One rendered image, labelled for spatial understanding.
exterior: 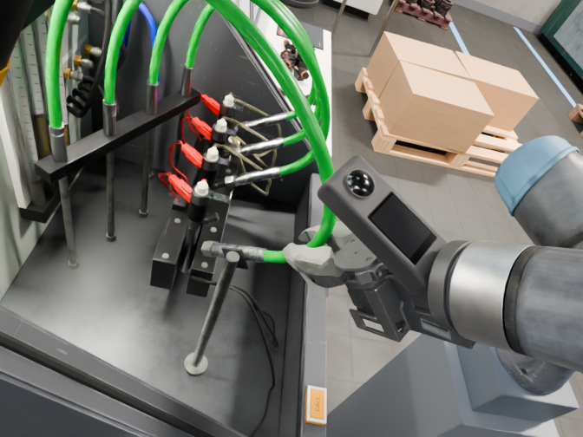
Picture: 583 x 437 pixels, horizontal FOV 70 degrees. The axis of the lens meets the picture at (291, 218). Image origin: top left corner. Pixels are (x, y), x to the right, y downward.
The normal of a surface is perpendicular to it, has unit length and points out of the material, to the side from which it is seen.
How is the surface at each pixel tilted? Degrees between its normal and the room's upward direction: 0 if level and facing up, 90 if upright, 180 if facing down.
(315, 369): 0
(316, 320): 0
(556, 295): 65
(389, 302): 45
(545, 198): 72
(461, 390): 0
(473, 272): 59
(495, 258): 52
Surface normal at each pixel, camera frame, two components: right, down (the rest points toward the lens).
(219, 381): 0.29, -0.64
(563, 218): -0.79, -0.22
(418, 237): 0.30, -0.36
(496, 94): 0.02, 0.75
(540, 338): -0.73, 0.42
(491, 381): -0.95, -0.23
